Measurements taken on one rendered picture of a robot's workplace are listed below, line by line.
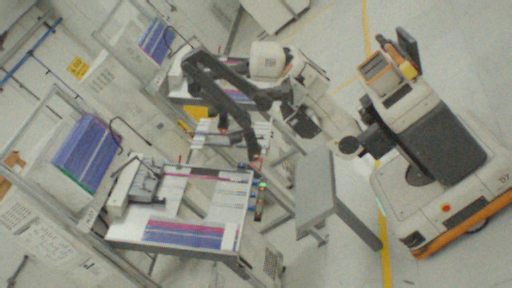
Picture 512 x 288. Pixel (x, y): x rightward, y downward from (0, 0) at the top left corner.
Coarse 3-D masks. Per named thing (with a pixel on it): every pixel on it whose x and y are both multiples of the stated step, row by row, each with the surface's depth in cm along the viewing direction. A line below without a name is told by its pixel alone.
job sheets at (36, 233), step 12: (36, 216) 300; (24, 228) 308; (36, 228) 306; (48, 228) 304; (24, 240) 314; (36, 240) 311; (48, 240) 309; (60, 240) 308; (48, 252) 316; (60, 252) 314; (72, 252) 312; (60, 264) 321; (84, 264) 317; (96, 264) 315; (96, 276) 322
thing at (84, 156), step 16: (80, 128) 323; (96, 128) 333; (64, 144) 315; (80, 144) 317; (96, 144) 326; (112, 144) 336; (64, 160) 302; (80, 160) 311; (96, 160) 319; (80, 176) 305; (96, 176) 313
